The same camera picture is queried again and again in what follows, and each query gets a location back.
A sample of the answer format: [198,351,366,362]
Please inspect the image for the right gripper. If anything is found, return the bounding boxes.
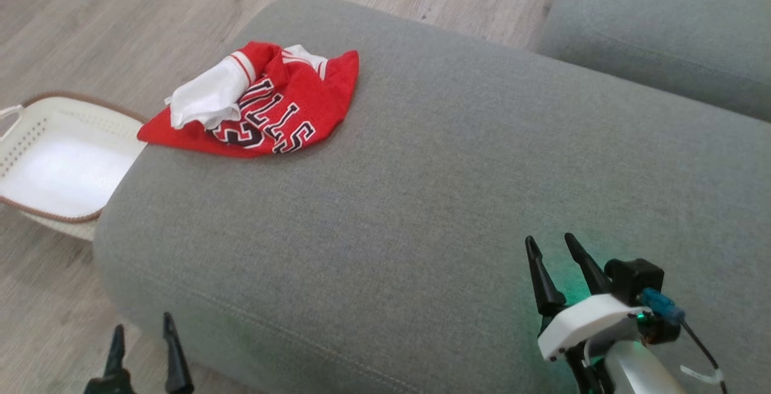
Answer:
[525,232,646,394]

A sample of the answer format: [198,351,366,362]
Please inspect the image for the white perforated laundry basket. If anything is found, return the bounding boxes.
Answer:
[0,92,149,242]

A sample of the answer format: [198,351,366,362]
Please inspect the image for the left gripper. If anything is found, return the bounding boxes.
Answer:
[83,312,195,394]

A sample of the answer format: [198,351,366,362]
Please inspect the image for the red Bulls jersey white sleeves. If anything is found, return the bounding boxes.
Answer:
[137,41,360,158]

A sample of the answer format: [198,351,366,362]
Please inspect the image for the grey fabric sofa seat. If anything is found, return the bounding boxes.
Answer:
[93,0,771,394]

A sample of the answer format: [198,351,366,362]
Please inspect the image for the grey sofa cushion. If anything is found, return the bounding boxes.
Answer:
[535,0,771,122]

